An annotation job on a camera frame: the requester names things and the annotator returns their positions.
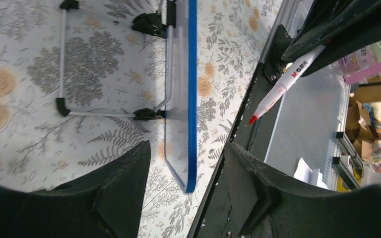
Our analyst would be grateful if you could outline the blue framed whiteboard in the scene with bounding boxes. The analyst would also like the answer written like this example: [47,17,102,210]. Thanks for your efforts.
[164,0,198,193]

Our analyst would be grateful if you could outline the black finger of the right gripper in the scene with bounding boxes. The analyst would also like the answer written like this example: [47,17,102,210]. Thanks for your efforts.
[281,0,381,76]

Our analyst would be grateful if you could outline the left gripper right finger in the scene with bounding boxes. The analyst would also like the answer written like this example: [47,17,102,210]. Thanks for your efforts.
[224,142,329,238]

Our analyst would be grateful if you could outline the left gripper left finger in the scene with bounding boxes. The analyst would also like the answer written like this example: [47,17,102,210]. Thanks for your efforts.
[54,141,151,238]

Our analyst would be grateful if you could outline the whiteboard wire stand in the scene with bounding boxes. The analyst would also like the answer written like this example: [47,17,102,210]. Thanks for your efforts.
[55,0,167,121]

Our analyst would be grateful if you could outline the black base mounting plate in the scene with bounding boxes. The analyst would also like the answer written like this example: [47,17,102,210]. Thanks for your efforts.
[189,24,292,238]

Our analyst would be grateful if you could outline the white marker pen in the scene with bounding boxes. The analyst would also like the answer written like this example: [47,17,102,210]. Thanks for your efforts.
[249,45,326,124]

